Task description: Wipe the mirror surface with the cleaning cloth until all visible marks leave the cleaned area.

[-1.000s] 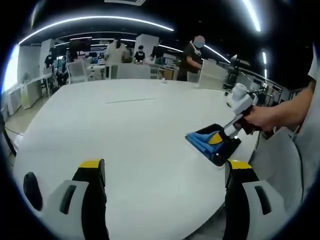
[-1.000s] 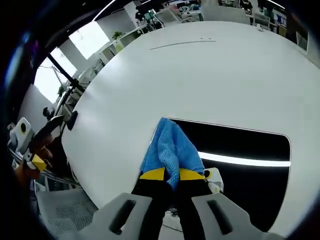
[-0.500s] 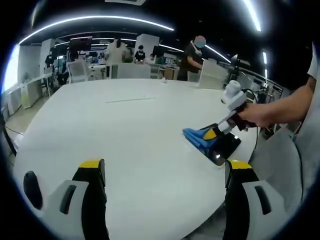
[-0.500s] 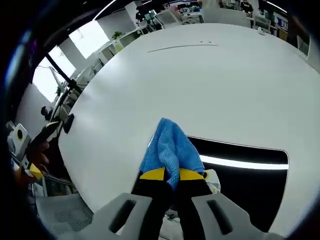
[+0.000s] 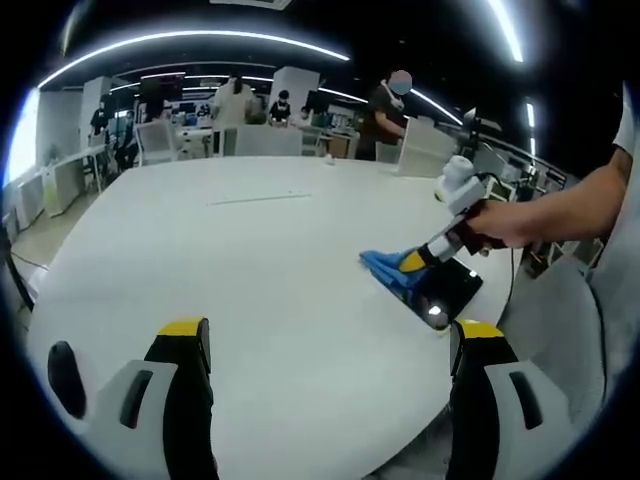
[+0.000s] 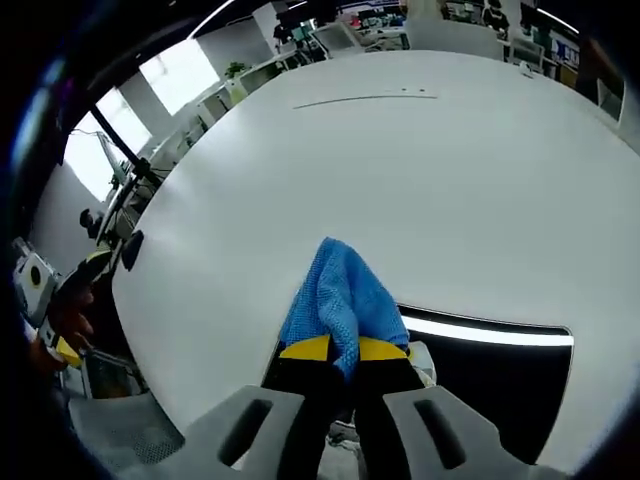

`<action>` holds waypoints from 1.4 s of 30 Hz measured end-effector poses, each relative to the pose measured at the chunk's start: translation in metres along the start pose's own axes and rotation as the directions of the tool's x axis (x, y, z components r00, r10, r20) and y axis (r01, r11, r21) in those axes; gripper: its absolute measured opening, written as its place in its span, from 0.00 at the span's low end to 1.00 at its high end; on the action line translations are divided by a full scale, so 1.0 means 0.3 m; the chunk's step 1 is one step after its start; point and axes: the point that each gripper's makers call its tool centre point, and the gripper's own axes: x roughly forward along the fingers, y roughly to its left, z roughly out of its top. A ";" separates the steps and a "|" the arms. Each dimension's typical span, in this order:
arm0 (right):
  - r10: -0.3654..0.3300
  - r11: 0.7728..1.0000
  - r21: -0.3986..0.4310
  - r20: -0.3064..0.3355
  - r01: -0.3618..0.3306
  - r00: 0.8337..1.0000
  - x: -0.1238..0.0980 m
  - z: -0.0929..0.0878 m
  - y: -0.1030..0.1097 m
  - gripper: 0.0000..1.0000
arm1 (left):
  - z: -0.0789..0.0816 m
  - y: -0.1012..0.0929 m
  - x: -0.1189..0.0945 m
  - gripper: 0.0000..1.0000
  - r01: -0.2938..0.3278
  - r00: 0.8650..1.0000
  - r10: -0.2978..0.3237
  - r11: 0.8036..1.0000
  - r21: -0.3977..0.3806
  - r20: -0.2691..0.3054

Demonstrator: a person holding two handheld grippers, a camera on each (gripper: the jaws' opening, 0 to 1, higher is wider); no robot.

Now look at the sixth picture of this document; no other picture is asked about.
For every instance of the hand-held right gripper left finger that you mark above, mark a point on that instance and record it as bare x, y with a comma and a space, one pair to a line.
260, 430

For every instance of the person's left hand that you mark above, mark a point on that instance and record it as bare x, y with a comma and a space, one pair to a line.
77, 317

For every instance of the black stand pole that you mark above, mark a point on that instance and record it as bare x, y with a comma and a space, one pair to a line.
117, 142

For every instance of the small black block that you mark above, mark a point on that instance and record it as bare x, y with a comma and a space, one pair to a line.
134, 249

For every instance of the flat white strip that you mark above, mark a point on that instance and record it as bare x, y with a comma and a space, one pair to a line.
410, 93

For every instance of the grey backed chair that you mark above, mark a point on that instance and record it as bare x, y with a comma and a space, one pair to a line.
450, 37

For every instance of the white mesh chair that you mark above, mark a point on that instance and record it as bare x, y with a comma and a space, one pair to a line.
526, 51

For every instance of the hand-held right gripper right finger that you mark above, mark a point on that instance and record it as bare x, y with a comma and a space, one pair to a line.
425, 430

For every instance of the white divider panel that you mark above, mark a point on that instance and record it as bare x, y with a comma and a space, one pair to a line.
620, 107

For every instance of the small white device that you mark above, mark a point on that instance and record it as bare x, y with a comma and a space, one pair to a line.
525, 68

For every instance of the green potted plant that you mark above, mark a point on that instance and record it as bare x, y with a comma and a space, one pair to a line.
235, 68

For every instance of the white office chair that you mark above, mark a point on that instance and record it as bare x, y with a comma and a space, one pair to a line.
332, 36

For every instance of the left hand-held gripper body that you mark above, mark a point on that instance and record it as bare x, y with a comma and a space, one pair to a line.
32, 280

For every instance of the blue cleaning cloth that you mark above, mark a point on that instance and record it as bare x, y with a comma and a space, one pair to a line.
345, 295

